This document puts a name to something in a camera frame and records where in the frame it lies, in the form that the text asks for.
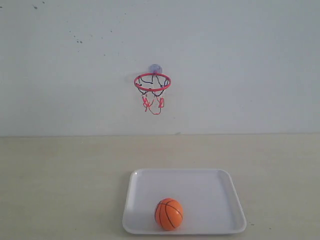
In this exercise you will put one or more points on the red mini basketball hoop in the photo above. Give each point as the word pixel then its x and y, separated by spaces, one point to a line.
pixel 151 87

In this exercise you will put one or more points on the white plastic tray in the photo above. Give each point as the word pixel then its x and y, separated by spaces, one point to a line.
pixel 210 202

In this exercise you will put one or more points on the small orange basketball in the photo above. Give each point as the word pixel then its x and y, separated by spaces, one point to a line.
pixel 169 214

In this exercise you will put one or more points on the clear suction cup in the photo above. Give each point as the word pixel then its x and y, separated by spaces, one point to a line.
pixel 155 69

